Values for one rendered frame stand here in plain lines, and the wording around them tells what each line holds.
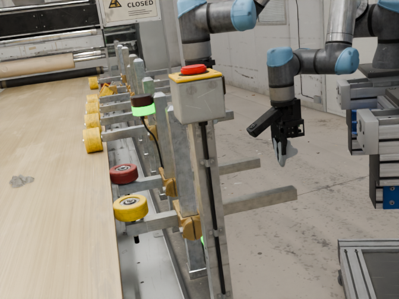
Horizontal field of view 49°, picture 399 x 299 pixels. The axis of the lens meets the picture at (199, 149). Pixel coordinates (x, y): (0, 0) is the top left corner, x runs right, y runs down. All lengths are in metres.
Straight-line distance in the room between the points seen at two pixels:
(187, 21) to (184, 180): 0.40
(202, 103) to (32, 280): 0.43
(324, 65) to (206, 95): 0.72
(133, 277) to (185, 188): 0.40
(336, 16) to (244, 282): 1.41
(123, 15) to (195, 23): 2.60
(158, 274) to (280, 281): 1.09
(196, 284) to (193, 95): 0.55
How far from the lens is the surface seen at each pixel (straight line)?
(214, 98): 0.65
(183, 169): 0.97
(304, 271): 2.34
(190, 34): 1.12
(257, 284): 2.25
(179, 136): 0.94
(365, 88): 1.67
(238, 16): 1.08
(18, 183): 1.33
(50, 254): 0.91
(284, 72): 1.29
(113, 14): 3.68
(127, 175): 1.24
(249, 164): 1.33
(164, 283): 1.24
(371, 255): 2.08
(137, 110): 1.17
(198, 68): 0.66
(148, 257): 1.37
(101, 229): 0.95
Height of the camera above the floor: 1.31
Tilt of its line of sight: 18 degrees down
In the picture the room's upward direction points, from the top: 7 degrees counter-clockwise
